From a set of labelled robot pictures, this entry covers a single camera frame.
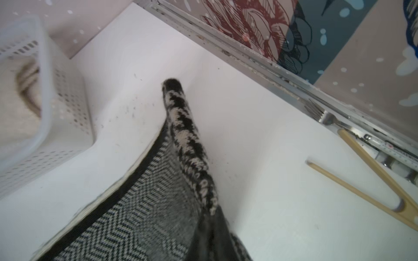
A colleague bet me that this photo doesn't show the beige plastic tongs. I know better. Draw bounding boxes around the beige plastic tongs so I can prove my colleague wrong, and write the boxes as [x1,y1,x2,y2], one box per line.
[306,129,418,231]

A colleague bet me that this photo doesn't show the silver fork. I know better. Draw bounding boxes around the silver fork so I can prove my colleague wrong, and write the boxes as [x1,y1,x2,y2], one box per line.
[304,99,367,139]

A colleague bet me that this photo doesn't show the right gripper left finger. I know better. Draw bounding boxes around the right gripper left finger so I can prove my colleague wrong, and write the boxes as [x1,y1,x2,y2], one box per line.
[185,213,214,261]

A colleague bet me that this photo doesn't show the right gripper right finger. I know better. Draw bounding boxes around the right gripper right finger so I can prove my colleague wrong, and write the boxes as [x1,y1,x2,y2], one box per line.
[212,207,239,261]

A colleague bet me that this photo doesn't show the black white patterned scarf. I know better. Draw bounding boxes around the black white patterned scarf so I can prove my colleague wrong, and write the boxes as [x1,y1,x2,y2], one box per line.
[38,78,250,261]

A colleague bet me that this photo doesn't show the white plastic basket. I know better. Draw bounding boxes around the white plastic basket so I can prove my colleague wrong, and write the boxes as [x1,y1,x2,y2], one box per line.
[1,16,94,197]

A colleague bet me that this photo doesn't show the beige knitted scarf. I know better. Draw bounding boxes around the beige knitted scarf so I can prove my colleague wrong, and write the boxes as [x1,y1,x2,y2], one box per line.
[1,56,42,159]

